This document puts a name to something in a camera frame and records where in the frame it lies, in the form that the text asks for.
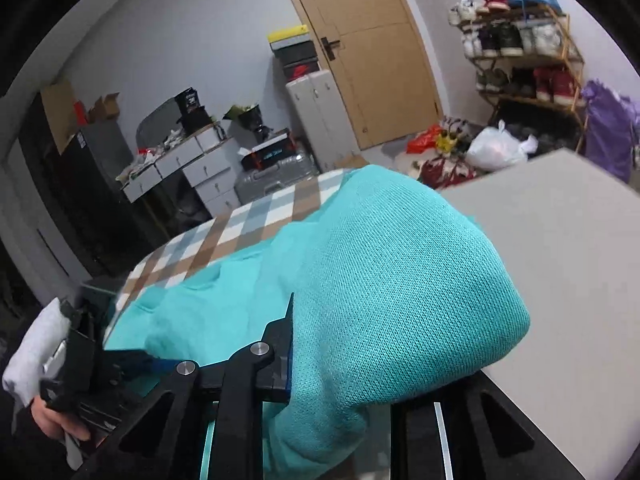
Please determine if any black paper bag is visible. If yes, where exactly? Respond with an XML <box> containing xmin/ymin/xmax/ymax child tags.
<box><xmin>175</xmin><ymin>87</ymin><xmax>214</xmax><ymax>131</ymax></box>

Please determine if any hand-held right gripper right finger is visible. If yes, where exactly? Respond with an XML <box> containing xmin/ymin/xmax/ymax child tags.
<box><xmin>394</xmin><ymin>375</ymin><xmax>587</xmax><ymax>480</ymax></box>

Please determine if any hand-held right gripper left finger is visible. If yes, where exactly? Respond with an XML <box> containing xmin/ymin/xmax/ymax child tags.
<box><xmin>72</xmin><ymin>292</ymin><xmax>297</xmax><ymax>480</ymax></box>

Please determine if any silver suitcase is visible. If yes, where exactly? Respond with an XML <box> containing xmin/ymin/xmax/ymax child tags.
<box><xmin>233</xmin><ymin>152</ymin><xmax>321</xmax><ymax>207</ymax></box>

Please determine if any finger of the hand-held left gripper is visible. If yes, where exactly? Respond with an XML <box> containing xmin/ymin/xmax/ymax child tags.
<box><xmin>106</xmin><ymin>347</ymin><xmax>177</xmax><ymax>382</ymax></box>

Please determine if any dark wardrobe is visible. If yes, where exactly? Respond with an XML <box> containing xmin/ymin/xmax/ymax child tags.
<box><xmin>16</xmin><ymin>77</ymin><xmax>102</xmax><ymax>287</ymax></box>

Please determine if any grey bed panel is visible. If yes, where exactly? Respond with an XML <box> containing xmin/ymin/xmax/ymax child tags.
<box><xmin>434</xmin><ymin>147</ymin><xmax>640</xmax><ymax>480</ymax></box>

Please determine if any wooden door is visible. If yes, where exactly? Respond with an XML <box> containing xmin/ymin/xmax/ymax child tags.
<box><xmin>272</xmin><ymin>0</ymin><xmax>444</xmax><ymax>152</ymax></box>

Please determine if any shoe rack with sneakers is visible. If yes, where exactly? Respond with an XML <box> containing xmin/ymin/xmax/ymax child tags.
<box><xmin>446</xmin><ymin>0</ymin><xmax>577</xmax><ymax>107</ymax></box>

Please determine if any wooden shoe rack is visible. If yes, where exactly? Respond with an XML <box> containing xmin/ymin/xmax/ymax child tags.
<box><xmin>461</xmin><ymin>9</ymin><xmax>589</xmax><ymax>157</ymax></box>

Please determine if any white plastic bag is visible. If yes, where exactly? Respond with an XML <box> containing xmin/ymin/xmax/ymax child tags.
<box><xmin>464</xmin><ymin>119</ymin><xmax>540</xmax><ymax>171</ymax></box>

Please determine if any black fridge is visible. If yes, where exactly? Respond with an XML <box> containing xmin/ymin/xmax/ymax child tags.
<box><xmin>60</xmin><ymin>122</ymin><xmax>147</xmax><ymax>272</ymax></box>

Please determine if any black duffel bag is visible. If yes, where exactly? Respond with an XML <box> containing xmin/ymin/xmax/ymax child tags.
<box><xmin>169</xmin><ymin>194</ymin><xmax>212</xmax><ymax>227</ymax></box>

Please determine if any checkered bed sheet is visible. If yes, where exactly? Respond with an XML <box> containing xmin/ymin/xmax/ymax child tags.
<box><xmin>112</xmin><ymin>167</ymin><xmax>372</xmax><ymax>312</ymax></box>

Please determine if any wrapped flower bouquet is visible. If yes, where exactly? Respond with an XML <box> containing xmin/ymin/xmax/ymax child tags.
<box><xmin>222</xmin><ymin>102</ymin><xmax>264</xmax><ymax>134</ymax></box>

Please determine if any pile of desk clutter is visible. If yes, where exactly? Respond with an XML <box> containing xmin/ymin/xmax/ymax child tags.
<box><xmin>117</xmin><ymin>127</ymin><xmax>202</xmax><ymax>182</ymax></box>

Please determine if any white suitcase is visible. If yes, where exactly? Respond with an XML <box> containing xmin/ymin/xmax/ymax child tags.
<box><xmin>285</xmin><ymin>69</ymin><xmax>362</xmax><ymax>174</ymax></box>

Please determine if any red plastic bag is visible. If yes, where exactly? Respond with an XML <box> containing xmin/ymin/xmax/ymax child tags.
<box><xmin>405</xmin><ymin>127</ymin><xmax>444</xmax><ymax>155</ymax></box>

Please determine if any white desk with drawers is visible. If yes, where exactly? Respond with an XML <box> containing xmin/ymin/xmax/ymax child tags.
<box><xmin>117</xmin><ymin>130</ymin><xmax>247</xmax><ymax>217</ymax></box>

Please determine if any black and red box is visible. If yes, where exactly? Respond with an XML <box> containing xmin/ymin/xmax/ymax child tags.
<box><xmin>240</xmin><ymin>132</ymin><xmax>297</xmax><ymax>171</ymax></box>

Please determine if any purple bag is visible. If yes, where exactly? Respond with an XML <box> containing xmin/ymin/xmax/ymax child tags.
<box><xmin>581</xmin><ymin>78</ymin><xmax>640</xmax><ymax>184</ymax></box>

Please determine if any grey chair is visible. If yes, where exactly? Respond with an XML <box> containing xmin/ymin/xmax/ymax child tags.
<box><xmin>135</xmin><ymin>97</ymin><xmax>184</xmax><ymax>154</ymax></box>

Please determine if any person's left hand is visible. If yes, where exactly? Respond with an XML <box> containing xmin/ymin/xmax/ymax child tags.
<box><xmin>31</xmin><ymin>396</ymin><xmax>109</xmax><ymax>444</ymax></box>

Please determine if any yellow shoe box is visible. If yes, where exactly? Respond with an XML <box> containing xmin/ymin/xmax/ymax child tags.
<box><xmin>267</xmin><ymin>24</ymin><xmax>309</xmax><ymax>46</ymax></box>

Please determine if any black shoe box red logo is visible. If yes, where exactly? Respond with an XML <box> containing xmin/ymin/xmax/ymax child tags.
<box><xmin>282</xmin><ymin>59</ymin><xmax>321</xmax><ymax>81</ymax></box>

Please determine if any open cardboard box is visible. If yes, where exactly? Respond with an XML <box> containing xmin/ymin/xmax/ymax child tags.
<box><xmin>89</xmin><ymin>92</ymin><xmax>122</xmax><ymax>124</ymax></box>

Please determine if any teal hooded jacket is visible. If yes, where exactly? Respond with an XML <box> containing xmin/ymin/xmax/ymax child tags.
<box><xmin>104</xmin><ymin>164</ymin><xmax>532</xmax><ymax>480</ymax></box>

